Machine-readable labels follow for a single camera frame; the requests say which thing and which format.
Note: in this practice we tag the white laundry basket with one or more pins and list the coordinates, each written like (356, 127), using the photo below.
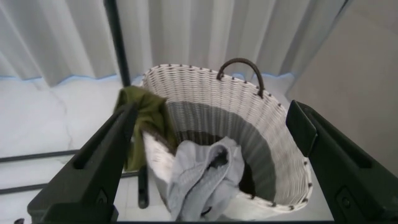
(202, 84)

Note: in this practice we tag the white curtain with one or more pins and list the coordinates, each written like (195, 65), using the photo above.
(186, 31)

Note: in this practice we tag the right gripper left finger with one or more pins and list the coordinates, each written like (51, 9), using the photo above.
(93, 174)

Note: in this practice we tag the pale grey shorts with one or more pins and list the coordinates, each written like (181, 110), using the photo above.
(199, 174)

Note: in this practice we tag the black clothes rack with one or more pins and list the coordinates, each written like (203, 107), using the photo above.
(116, 37)

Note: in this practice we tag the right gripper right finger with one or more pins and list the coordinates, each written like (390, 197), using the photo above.
(348, 174)

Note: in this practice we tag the green garment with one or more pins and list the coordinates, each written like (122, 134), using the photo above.
(146, 109)

